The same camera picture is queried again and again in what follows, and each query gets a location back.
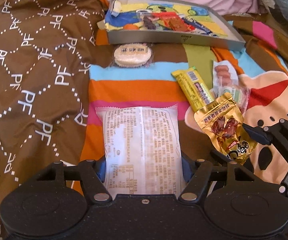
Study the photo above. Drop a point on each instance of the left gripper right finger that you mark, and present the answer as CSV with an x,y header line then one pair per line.
x,y
200,173

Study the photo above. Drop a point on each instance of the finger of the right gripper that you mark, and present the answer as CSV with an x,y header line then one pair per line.
x,y
223,160
256,133

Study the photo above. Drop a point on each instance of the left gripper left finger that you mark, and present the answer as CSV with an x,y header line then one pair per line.
x,y
52,179

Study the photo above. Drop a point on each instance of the gold foil snack pouch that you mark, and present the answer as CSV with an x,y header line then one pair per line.
x,y
222,121

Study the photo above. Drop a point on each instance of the clear green-label cookie pack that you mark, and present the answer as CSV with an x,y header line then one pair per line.
x,y
239,94

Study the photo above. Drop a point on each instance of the white bread snack package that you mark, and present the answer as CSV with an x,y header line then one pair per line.
x,y
142,150

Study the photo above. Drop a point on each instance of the yellow cracker bar package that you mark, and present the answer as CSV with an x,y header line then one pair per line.
x,y
193,87

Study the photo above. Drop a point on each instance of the white sausage snack packet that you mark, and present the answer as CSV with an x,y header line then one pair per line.
x,y
224,74

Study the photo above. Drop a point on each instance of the blue striped snack stick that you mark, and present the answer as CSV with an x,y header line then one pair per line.
x,y
194,26

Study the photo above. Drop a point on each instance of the grey metal tray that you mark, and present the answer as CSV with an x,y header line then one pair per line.
x,y
122,12

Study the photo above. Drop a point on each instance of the brown PF patterned blanket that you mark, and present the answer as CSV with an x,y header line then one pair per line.
x,y
46,50

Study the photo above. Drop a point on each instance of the round rice cracker pack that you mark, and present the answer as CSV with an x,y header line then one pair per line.
x,y
132,55

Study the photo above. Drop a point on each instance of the red spicy snack packet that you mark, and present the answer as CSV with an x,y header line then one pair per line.
x,y
172,21

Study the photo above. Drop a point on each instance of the dark brown snack piece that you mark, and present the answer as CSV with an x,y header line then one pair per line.
x,y
149,22

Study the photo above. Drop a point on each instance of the small orange round snack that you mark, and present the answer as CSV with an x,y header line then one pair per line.
x,y
130,27

